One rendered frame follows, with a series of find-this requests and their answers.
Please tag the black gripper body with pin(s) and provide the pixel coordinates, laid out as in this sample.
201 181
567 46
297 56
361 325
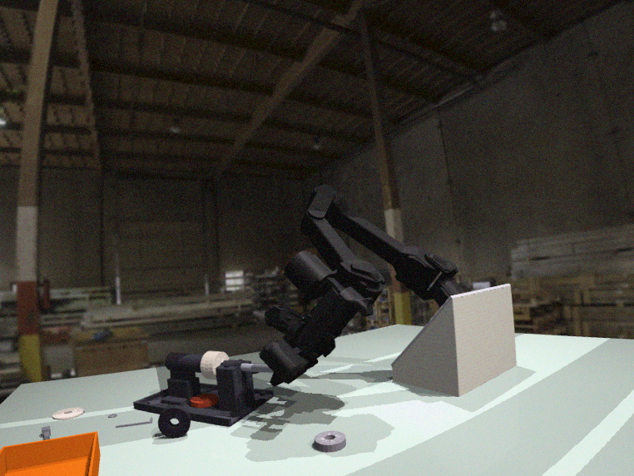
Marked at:
315 338

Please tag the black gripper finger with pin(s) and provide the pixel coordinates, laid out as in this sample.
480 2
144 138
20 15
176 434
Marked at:
275 379
311 362

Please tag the black rubber ring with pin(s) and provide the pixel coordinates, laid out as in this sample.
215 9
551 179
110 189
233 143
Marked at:
174 430

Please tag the orange rectangular tray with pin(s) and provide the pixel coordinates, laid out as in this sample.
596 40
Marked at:
76 455

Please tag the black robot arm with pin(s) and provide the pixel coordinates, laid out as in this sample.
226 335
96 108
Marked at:
352 285

